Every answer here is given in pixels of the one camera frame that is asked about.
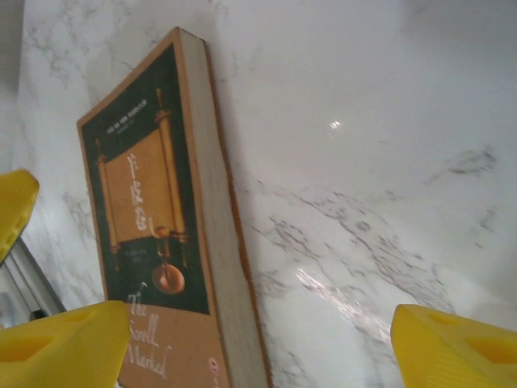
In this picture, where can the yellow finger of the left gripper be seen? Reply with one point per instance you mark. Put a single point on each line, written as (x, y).
(16, 202)

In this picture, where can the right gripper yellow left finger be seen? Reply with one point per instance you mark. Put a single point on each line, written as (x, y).
(56, 351)

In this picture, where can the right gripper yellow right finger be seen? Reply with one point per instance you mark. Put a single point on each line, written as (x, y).
(456, 355)

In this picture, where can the orange green scroll book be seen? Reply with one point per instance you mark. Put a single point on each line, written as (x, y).
(141, 202)

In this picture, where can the aluminium rail frame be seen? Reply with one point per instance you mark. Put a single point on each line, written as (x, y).
(28, 279)

